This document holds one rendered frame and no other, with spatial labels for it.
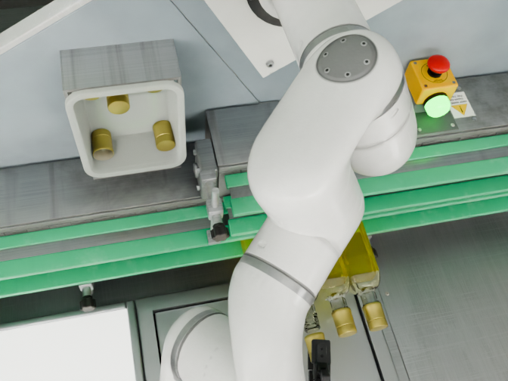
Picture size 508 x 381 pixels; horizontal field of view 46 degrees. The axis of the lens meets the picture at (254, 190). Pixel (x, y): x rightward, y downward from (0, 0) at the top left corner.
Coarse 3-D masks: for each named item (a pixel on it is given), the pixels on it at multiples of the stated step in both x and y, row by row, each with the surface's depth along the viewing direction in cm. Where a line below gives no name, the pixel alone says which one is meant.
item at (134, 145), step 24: (72, 96) 85; (96, 96) 86; (144, 96) 99; (168, 96) 100; (72, 120) 89; (96, 120) 102; (120, 120) 103; (144, 120) 104; (168, 120) 106; (120, 144) 106; (144, 144) 106; (96, 168) 103; (120, 168) 104; (144, 168) 105; (168, 168) 106
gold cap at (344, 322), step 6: (336, 312) 105; (342, 312) 105; (348, 312) 105; (336, 318) 105; (342, 318) 105; (348, 318) 105; (336, 324) 105; (342, 324) 104; (348, 324) 104; (354, 324) 105; (336, 330) 105; (342, 330) 104; (348, 330) 103; (354, 330) 104; (342, 336) 105
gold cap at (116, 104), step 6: (108, 96) 93; (114, 96) 92; (120, 96) 93; (126, 96) 94; (108, 102) 93; (114, 102) 92; (120, 102) 92; (126, 102) 93; (108, 108) 93; (114, 108) 93; (120, 108) 94; (126, 108) 94
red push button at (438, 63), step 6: (438, 54) 106; (432, 60) 105; (438, 60) 105; (444, 60) 105; (432, 66) 105; (438, 66) 104; (444, 66) 105; (450, 66) 105; (432, 72) 107; (438, 72) 105; (444, 72) 105
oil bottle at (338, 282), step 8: (336, 264) 109; (344, 264) 109; (336, 272) 108; (344, 272) 108; (328, 280) 107; (336, 280) 107; (344, 280) 107; (328, 288) 106; (336, 288) 107; (344, 288) 107; (320, 296) 109; (328, 296) 107
